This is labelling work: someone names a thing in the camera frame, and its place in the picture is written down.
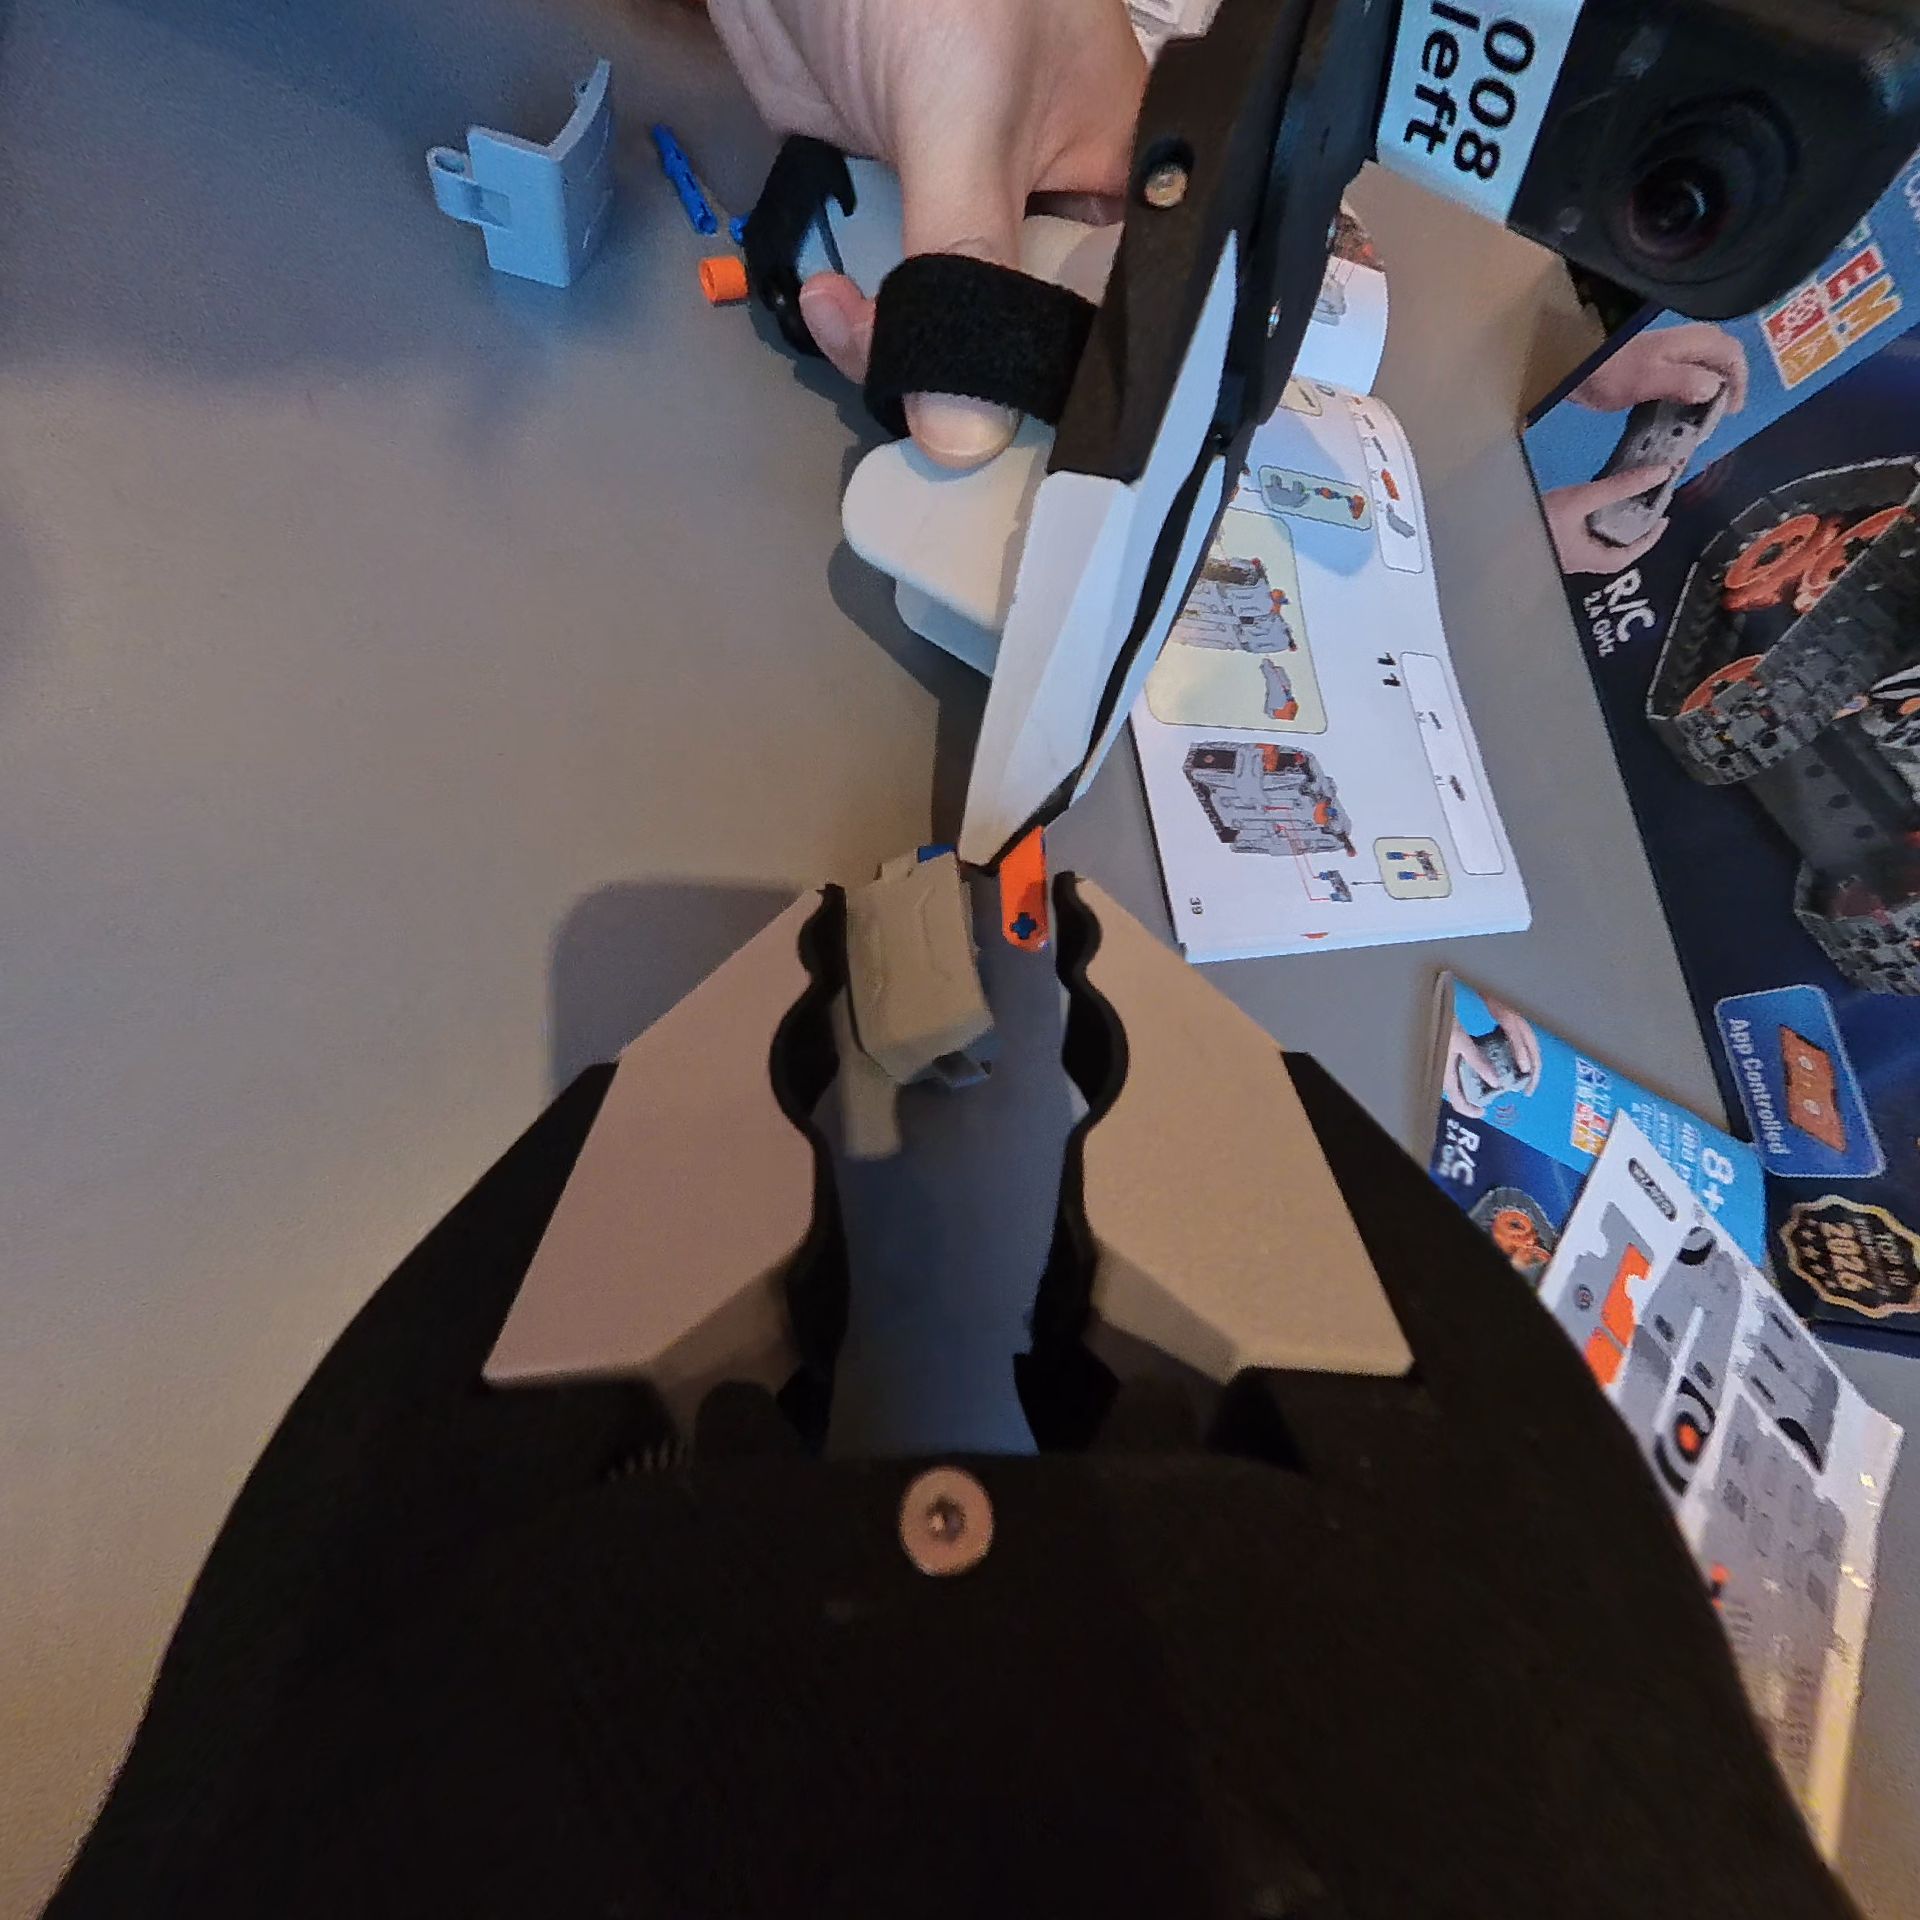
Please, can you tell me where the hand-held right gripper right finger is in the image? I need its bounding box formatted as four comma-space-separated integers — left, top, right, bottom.
1015, 873, 1422, 1455

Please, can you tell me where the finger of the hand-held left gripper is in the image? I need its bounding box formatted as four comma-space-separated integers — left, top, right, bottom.
1051, 435, 1256, 824
958, 224, 1247, 873

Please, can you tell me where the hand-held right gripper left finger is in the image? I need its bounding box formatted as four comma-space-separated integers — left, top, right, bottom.
483, 884, 849, 1455

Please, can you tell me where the grey curved panel brick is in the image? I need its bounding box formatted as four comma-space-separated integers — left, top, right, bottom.
425, 60, 615, 292
834, 848, 999, 1157

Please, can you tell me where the grey desk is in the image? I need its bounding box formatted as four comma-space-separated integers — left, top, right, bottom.
0, 0, 1920, 1920

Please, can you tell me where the person's left hand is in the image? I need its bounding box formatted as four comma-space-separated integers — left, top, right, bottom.
703, 0, 1150, 470

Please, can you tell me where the white instruction booklet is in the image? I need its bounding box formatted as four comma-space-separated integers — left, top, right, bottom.
1125, 211, 1533, 966

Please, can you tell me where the blue printed manual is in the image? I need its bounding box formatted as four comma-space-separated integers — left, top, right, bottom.
1428, 968, 1774, 1323

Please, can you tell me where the printed sticker sheet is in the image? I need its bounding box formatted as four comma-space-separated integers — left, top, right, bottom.
1537, 1109, 1905, 1863

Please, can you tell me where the long blue pin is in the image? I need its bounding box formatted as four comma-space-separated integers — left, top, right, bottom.
648, 124, 722, 240

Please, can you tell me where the blue toy kit box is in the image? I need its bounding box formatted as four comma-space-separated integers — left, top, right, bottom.
1516, 135, 1920, 1338

